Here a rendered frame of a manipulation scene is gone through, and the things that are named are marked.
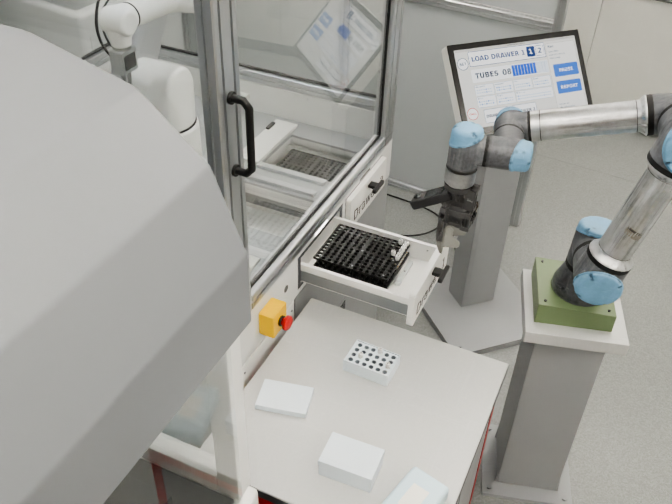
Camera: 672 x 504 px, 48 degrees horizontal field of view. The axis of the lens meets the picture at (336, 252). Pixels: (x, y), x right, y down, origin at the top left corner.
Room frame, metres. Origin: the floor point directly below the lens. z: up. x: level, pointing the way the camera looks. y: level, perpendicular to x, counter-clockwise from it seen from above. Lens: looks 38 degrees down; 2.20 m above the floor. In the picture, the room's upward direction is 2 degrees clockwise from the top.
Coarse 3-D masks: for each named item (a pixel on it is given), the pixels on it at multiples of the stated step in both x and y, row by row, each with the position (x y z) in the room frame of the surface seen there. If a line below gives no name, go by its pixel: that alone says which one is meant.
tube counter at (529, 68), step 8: (512, 64) 2.43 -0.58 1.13; (520, 64) 2.44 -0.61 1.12; (528, 64) 2.45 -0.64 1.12; (536, 64) 2.46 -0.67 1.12; (544, 64) 2.47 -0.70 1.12; (504, 72) 2.41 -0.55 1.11; (512, 72) 2.42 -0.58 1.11; (520, 72) 2.42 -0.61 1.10; (528, 72) 2.43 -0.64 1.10; (536, 72) 2.44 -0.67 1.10; (544, 72) 2.45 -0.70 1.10
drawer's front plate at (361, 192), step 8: (384, 160) 2.11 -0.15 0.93; (376, 168) 2.05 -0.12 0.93; (384, 168) 2.11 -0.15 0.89; (368, 176) 2.00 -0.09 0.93; (376, 176) 2.05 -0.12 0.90; (384, 176) 2.12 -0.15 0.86; (360, 184) 1.96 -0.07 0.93; (368, 184) 1.99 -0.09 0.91; (384, 184) 2.12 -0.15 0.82; (352, 192) 1.91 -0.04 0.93; (360, 192) 1.93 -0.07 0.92; (368, 192) 1.99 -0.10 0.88; (352, 200) 1.87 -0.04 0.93; (360, 200) 1.93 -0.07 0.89; (352, 208) 1.87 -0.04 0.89; (360, 208) 1.93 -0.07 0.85; (352, 216) 1.88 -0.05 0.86; (360, 216) 1.94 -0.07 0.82
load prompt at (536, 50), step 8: (496, 48) 2.45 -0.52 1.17; (504, 48) 2.46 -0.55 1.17; (512, 48) 2.47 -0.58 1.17; (520, 48) 2.48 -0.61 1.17; (528, 48) 2.49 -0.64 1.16; (536, 48) 2.50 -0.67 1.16; (544, 48) 2.51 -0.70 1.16; (472, 56) 2.41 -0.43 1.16; (480, 56) 2.42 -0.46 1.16; (488, 56) 2.43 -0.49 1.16; (496, 56) 2.43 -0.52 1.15; (504, 56) 2.44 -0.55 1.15; (512, 56) 2.45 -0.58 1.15; (520, 56) 2.46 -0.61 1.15; (528, 56) 2.47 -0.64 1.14; (536, 56) 2.48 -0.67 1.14; (544, 56) 2.49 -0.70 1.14; (472, 64) 2.39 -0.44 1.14; (480, 64) 2.40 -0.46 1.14; (488, 64) 2.41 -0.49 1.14
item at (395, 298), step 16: (336, 224) 1.82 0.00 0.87; (352, 224) 1.80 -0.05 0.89; (320, 240) 1.74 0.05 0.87; (416, 240) 1.73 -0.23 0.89; (304, 256) 1.65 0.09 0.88; (416, 256) 1.72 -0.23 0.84; (304, 272) 1.59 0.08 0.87; (320, 272) 1.57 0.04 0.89; (400, 272) 1.65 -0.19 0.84; (416, 272) 1.65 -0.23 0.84; (336, 288) 1.55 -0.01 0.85; (352, 288) 1.53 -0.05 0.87; (368, 288) 1.52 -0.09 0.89; (384, 288) 1.51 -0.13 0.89; (400, 288) 1.58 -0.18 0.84; (384, 304) 1.49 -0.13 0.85; (400, 304) 1.48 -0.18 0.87
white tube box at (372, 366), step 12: (360, 348) 1.38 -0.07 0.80; (372, 348) 1.38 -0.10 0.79; (348, 360) 1.34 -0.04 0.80; (360, 360) 1.34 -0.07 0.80; (372, 360) 1.34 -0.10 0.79; (384, 360) 1.35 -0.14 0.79; (396, 360) 1.34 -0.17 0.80; (360, 372) 1.32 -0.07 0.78; (372, 372) 1.30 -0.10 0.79; (384, 372) 1.31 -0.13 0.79; (384, 384) 1.29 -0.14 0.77
